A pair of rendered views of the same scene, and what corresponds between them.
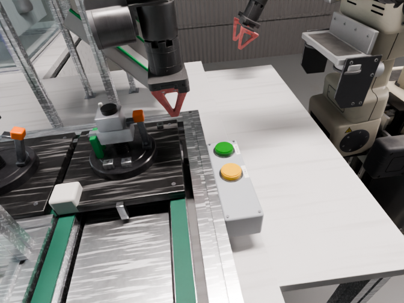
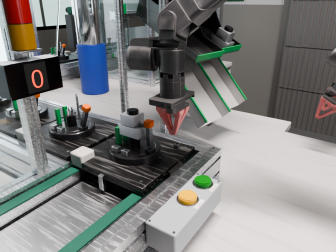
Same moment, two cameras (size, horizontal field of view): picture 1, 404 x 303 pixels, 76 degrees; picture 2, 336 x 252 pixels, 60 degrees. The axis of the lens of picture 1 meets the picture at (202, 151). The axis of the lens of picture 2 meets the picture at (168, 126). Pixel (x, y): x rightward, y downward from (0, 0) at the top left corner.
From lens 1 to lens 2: 0.35 m
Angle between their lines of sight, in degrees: 37
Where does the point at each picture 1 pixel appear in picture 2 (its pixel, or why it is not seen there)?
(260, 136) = (275, 204)
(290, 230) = not seen: outside the picture
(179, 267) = (91, 228)
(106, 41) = (133, 65)
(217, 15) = not seen: outside the picture
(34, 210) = (63, 154)
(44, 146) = (103, 127)
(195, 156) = (178, 175)
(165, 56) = (165, 84)
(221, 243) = (126, 231)
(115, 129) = (129, 126)
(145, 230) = (105, 203)
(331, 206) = not seen: outside the picture
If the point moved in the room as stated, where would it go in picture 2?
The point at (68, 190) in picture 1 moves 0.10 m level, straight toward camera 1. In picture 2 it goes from (84, 151) to (72, 172)
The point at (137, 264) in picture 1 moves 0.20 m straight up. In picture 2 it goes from (81, 217) to (68, 135)
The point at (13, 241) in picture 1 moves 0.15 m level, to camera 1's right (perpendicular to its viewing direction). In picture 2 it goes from (36, 157) to (74, 179)
